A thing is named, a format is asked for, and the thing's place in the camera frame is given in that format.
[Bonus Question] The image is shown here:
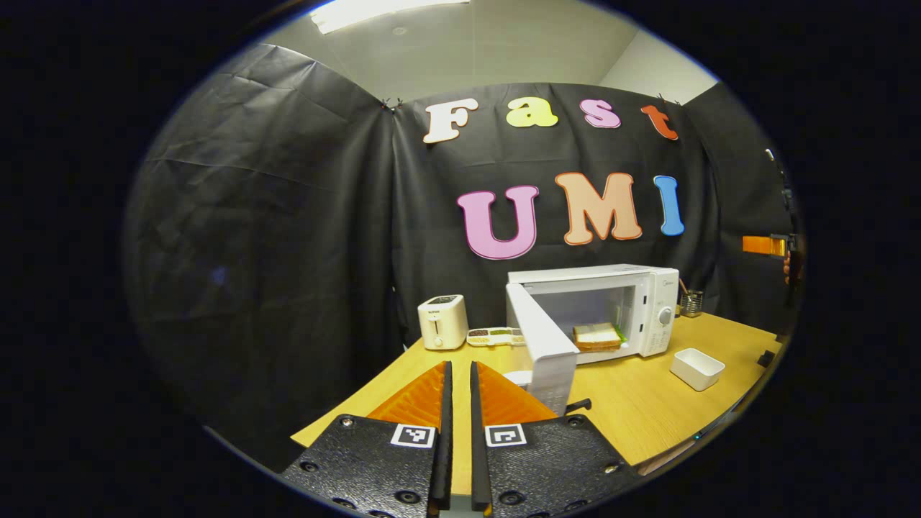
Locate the white microwave oven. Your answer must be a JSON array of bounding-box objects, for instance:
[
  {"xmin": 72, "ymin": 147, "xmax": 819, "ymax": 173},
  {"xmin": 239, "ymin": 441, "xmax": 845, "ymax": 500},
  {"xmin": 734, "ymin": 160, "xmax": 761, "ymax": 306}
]
[{"xmin": 505, "ymin": 264, "xmax": 681, "ymax": 418}]

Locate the bread and lettuce sandwich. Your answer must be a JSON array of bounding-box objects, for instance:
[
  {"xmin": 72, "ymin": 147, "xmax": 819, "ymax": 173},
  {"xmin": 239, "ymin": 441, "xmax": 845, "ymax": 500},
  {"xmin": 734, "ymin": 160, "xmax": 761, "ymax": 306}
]
[{"xmin": 572, "ymin": 322, "xmax": 627, "ymax": 353}]

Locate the ceiling light panel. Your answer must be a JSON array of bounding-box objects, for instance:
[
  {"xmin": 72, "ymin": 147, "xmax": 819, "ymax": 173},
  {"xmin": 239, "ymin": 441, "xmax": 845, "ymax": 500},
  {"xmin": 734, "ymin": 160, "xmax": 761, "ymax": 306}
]
[{"xmin": 311, "ymin": 0, "xmax": 470, "ymax": 35}]

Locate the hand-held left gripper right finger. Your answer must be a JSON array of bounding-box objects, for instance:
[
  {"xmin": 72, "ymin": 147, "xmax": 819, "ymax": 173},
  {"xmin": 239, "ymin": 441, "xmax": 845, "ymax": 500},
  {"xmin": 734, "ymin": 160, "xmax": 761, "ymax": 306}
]
[{"xmin": 470, "ymin": 361, "xmax": 641, "ymax": 518}]

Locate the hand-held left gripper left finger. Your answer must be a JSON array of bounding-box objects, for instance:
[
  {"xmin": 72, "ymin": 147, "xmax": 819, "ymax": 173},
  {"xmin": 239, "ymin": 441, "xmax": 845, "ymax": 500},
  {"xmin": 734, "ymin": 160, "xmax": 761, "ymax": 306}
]
[{"xmin": 279, "ymin": 361, "xmax": 454, "ymax": 518}]

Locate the white rectangular tray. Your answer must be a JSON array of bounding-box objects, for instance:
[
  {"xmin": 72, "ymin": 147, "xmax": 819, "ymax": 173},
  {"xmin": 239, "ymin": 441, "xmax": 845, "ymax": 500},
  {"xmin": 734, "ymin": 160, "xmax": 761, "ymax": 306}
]
[{"xmin": 669, "ymin": 348, "xmax": 726, "ymax": 392}]

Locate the black backdrop cloth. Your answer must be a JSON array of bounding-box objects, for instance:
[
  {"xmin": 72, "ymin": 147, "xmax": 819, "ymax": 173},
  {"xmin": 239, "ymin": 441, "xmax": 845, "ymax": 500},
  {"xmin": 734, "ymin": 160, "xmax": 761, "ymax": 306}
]
[{"xmin": 122, "ymin": 43, "xmax": 799, "ymax": 468}]

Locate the white toaster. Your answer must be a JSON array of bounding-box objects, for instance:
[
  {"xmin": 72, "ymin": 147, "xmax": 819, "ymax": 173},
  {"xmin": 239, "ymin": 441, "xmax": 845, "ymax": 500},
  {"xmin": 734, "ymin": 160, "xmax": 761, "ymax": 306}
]
[{"xmin": 417, "ymin": 294, "xmax": 470, "ymax": 351}]

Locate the white divided dish with beans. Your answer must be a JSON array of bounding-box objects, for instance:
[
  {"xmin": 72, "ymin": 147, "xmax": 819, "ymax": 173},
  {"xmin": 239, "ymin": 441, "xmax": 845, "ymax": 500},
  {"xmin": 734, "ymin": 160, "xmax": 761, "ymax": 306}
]
[{"xmin": 466, "ymin": 327, "xmax": 526, "ymax": 347}]

